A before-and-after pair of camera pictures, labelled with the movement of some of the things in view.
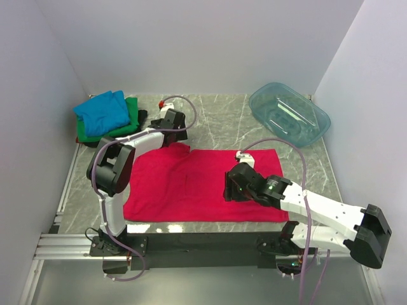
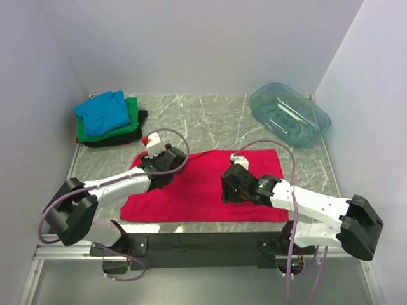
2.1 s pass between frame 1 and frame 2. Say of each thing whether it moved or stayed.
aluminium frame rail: stayed
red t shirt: stayed
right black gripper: stayed
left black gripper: moved
